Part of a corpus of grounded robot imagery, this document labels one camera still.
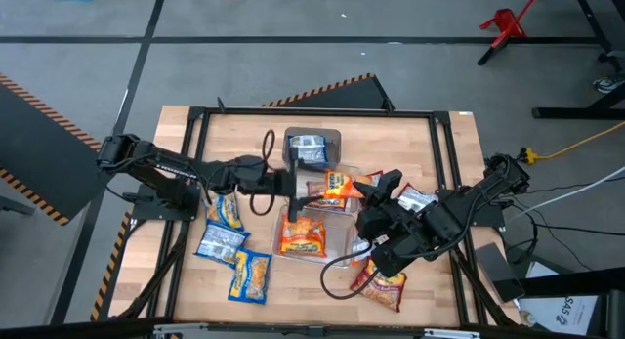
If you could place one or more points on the person's shoe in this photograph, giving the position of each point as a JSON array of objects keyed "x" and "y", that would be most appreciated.
[{"x": 608, "y": 83}]

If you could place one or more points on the clear plastic bin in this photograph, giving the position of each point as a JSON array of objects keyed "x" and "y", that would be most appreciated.
[
  {"x": 342, "y": 231},
  {"x": 317, "y": 175}
]

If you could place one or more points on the grey tinted plastic bin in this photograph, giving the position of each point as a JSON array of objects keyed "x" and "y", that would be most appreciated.
[{"x": 335, "y": 134}]

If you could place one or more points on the black flat box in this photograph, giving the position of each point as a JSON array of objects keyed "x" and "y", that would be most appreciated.
[{"x": 499, "y": 273}]

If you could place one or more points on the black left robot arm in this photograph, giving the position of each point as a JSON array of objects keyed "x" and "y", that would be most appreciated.
[{"x": 161, "y": 163}]

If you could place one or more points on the blue Maruchan ramen packet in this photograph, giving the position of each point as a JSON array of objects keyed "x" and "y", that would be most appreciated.
[
  {"x": 310, "y": 151},
  {"x": 227, "y": 211},
  {"x": 250, "y": 275},
  {"x": 220, "y": 241}
]

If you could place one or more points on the white printed carton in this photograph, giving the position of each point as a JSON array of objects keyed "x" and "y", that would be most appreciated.
[{"x": 561, "y": 309}]

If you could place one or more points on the black hazard-striped floor mat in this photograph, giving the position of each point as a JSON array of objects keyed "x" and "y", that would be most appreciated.
[
  {"x": 39, "y": 148},
  {"x": 110, "y": 270},
  {"x": 351, "y": 96}
]

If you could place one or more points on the red metal stand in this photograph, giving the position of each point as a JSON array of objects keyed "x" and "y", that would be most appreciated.
[{"x": 508, "y": 22}]

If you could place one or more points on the black metal beam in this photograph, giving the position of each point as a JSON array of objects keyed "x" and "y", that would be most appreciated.
[{"x": 561, "y": 285}]

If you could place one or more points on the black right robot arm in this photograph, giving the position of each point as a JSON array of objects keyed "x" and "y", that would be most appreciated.
[{"x": 488, "y": 187}]

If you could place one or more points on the black metal stand legs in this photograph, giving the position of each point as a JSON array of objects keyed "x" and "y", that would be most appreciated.
[{"x": 576, "y": 113}]

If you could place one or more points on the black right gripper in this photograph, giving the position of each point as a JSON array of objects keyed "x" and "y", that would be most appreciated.
[{"x": 390, "y": 224}]

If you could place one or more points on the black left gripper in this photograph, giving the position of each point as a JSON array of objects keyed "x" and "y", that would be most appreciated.
[{"x": 278, "y": 182}]

